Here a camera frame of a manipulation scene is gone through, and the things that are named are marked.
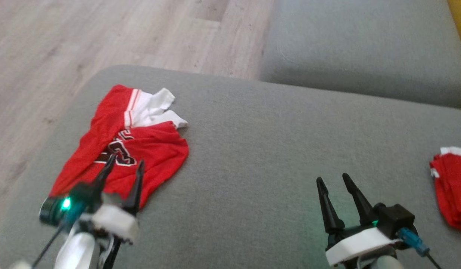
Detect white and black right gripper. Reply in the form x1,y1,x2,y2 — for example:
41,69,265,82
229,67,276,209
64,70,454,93
316,173,402,269

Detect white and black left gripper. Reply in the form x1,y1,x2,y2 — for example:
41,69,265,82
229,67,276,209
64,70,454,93
79,154,146,269

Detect red jersey with white sleeves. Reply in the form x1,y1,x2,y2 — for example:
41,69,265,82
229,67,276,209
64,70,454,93
48,84,190,210

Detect red shorts with white trim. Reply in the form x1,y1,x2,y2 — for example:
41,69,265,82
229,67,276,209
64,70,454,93
429,146,461,232

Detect large grey sofa seat cushion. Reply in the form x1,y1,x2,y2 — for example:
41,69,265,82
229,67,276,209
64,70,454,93
0,65,461,269

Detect small grey sofa cushion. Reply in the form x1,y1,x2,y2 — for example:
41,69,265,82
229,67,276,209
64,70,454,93
259,0,461,109

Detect right black cable blue connector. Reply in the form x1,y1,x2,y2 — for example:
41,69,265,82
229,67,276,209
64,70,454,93
398,227,443,269

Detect black cable blue connector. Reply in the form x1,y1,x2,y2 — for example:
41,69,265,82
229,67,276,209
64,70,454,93
31,213,78,269
398,227,443,269

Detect left black cable blue connector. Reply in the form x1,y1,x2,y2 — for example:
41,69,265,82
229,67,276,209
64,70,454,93
31,213,78,269

